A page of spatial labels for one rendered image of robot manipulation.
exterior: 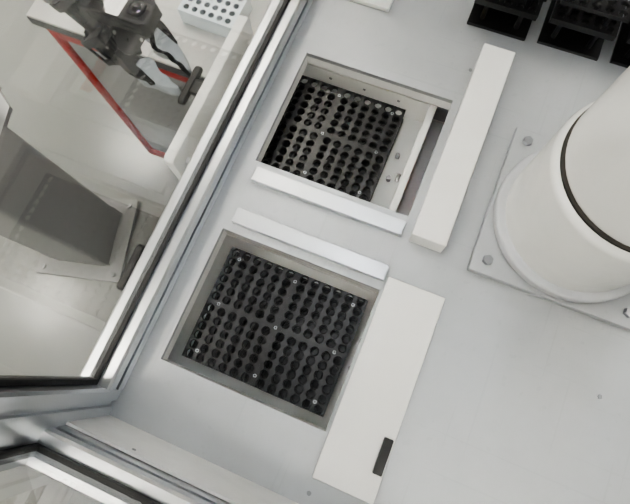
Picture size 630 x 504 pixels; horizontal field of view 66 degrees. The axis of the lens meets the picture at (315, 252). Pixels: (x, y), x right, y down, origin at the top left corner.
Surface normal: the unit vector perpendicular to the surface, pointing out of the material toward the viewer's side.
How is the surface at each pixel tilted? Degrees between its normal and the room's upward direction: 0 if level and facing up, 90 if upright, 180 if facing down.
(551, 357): 0
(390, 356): 0
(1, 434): 90
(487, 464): 0
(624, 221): 82
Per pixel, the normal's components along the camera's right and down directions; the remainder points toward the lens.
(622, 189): -0.78, 0.60
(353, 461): -0.04, -0.25
